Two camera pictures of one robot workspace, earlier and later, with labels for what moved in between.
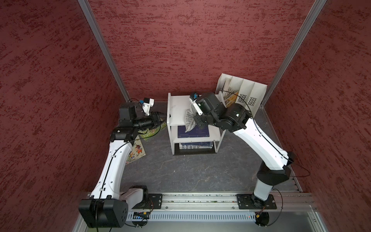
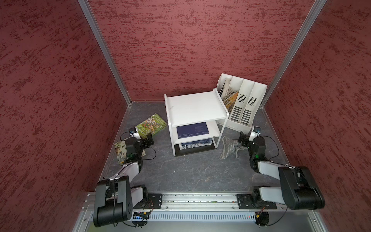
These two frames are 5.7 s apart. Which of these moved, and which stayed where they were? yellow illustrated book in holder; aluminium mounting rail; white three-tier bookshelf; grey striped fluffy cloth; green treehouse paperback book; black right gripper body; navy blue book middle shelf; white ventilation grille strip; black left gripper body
Moved: black left gripper body; grey striped fluffy cloth; black right gripper body
Stayed: white three-tier bookshelf; navy blue book middle shelf; white ventilation grille strip; green treehouse paperback book; aluminium mounting rail; yellow illustrated book in holder
